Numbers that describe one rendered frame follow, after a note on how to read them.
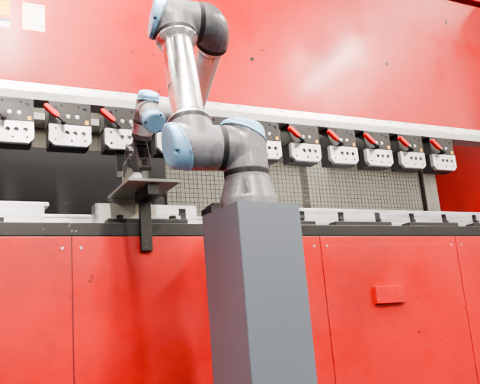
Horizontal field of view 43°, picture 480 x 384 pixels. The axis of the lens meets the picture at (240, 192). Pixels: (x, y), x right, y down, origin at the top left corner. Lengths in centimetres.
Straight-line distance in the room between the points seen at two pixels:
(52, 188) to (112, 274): 80
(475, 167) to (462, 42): 73
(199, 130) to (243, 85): 113
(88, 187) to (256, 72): 90
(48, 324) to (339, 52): 179
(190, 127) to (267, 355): 57
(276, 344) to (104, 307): 80
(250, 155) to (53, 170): 144
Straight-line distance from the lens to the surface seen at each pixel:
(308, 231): 245
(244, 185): 151
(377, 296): 257
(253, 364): 141
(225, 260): 148
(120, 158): 235
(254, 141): 155
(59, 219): 249
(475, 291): 298
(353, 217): 274
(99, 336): 208
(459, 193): 390
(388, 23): 328
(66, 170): 283
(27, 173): 280
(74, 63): 241
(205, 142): 151
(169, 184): 211
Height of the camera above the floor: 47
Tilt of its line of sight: 13 degrees up
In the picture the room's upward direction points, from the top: 5 degrees counter-clockwise
